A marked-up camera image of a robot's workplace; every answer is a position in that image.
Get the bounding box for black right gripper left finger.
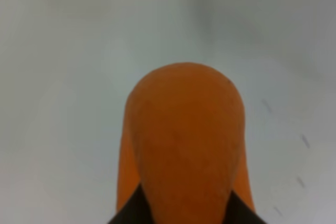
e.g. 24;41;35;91
108;184;154;224

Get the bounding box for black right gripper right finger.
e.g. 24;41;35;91
222;191;266;224

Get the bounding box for orange fruit with stem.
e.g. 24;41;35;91
116;62;255;223

